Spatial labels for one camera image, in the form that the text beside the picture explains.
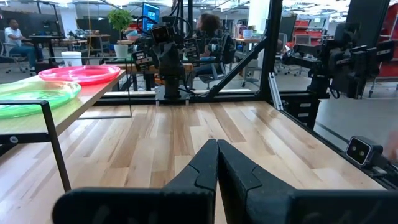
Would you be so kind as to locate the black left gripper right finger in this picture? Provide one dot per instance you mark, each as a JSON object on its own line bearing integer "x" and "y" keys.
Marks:
{"x": 245, "y": 189}

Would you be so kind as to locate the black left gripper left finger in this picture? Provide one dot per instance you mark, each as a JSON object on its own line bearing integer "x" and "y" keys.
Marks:
{"x": 196, "y": 180}

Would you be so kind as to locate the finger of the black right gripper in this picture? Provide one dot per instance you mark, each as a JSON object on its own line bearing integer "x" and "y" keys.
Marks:
{"x": 165, "y": 60}
{"x": 175, "y": 60}

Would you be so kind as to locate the black robot arm on stand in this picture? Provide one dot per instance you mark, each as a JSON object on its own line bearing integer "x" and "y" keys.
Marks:
{"x": 348, "y": 62}

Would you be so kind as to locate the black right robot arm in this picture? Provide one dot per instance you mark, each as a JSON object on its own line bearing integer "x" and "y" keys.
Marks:
{"x": 172, "y": 85}

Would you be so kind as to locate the wooden shelf with black legs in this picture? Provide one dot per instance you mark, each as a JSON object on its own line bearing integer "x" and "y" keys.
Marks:
{"x": 77, "y": 102}

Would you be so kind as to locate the light wooden desk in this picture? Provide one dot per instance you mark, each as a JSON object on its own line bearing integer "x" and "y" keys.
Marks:
{"x": 188, "y": 68}

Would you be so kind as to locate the white round plant pot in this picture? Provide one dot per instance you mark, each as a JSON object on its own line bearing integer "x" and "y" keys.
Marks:
{"x": 121, "y": 50}

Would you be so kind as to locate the small green leafy tree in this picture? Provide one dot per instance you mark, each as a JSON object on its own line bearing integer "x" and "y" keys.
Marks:
{"x": 120, "y": 20}

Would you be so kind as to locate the blue computer monitor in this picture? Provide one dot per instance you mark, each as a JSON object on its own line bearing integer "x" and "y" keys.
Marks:
{"x": 151, "y": 14}

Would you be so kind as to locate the person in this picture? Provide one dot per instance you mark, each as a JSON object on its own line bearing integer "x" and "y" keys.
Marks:
{"x": 208, "y": 28}
{"x": 14, "y": 37}

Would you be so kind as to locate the black office chair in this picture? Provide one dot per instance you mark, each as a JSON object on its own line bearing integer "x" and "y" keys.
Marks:
{"x": 229, "y": 46}

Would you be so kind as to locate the white bucket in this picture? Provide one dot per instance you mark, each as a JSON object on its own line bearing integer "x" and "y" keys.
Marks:
{"x": 71, "y": 58}

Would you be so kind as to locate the person's hand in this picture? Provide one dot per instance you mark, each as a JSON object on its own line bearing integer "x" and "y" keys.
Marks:
{"x": 393, "y": 144}

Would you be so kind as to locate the red storage rack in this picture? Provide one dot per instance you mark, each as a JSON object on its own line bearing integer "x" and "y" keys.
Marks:
{"x": 388, "y": 68}

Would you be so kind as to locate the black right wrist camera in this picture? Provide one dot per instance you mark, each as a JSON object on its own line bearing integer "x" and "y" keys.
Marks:
{"x": 160, "y": 34}

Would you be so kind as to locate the black aluminium frame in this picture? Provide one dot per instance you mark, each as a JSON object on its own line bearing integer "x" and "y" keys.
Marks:
{"x": 270, "y": 46}

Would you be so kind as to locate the silver aluminium bracket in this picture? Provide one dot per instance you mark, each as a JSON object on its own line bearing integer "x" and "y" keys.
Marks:
{"x": 275, "y": 91}

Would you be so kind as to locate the silver-faced table camera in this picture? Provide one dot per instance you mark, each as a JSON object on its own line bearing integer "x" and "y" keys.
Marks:
{"x": 360, "y": 151}

